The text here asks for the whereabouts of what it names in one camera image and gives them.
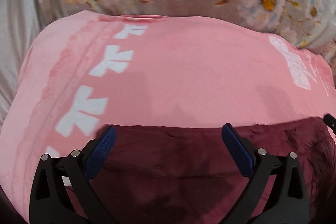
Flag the silver satin pillow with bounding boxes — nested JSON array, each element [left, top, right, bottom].
[[1, 0, 42, 123]]

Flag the pink bow-print blanket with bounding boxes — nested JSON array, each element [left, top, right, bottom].
[[1, 11, 335, 218]]

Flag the maroon puffer jacket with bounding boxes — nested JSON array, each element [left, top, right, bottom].
[[91, 117, 335, 223]]

